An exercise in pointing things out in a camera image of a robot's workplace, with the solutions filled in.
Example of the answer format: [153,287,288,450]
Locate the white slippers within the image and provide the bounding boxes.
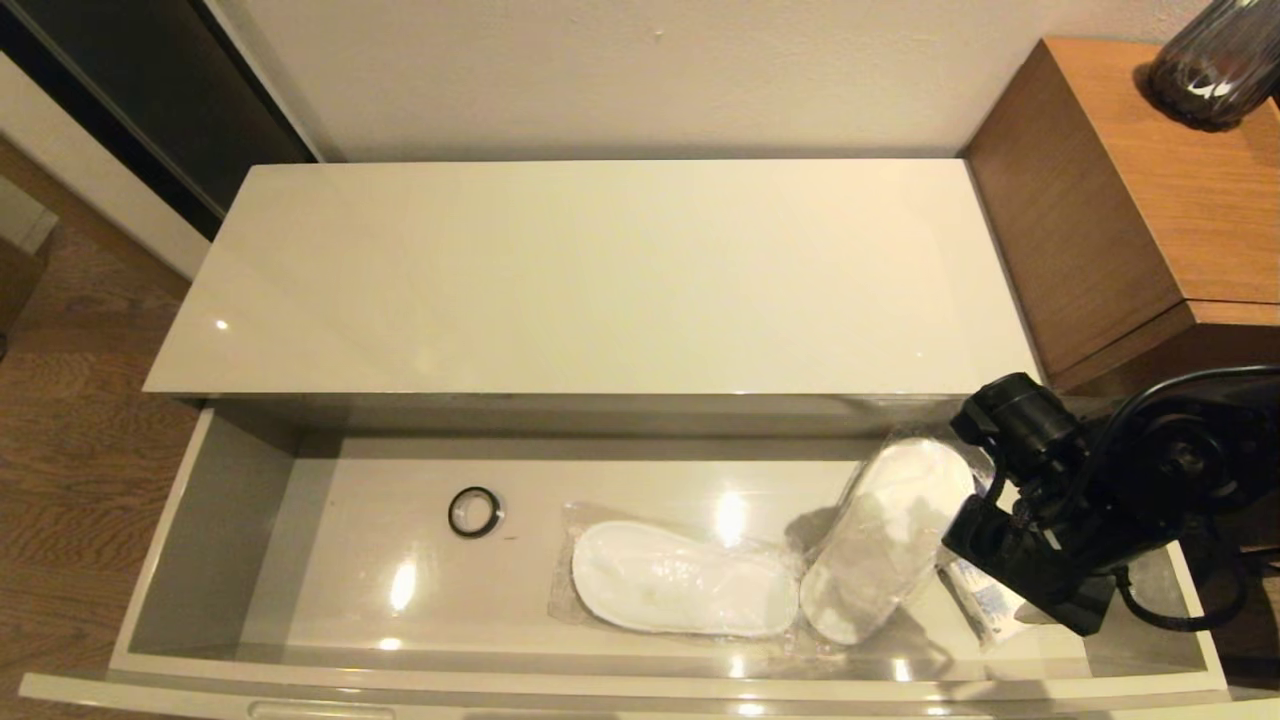
[798,425,991,649]
[548,500,806,646]

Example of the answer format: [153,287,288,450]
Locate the white packet with blue print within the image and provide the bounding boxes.
[938,555,1043,651]

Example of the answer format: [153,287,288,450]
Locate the brown wooden side cabinet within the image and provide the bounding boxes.
[960,38,1280,396]

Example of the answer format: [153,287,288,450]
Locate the dark ribbed glass vase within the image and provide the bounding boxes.
[1143,0,1280,133]

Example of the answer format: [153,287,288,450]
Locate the black tape roll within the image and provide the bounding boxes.
[447,486,504,540]

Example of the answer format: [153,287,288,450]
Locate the black sliding door panel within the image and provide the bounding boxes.
[0,0,319,243]

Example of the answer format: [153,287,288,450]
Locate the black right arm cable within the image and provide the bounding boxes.
[1110,520,1253,634]

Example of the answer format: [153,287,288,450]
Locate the white door frame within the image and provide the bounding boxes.
[0,50,216,283]

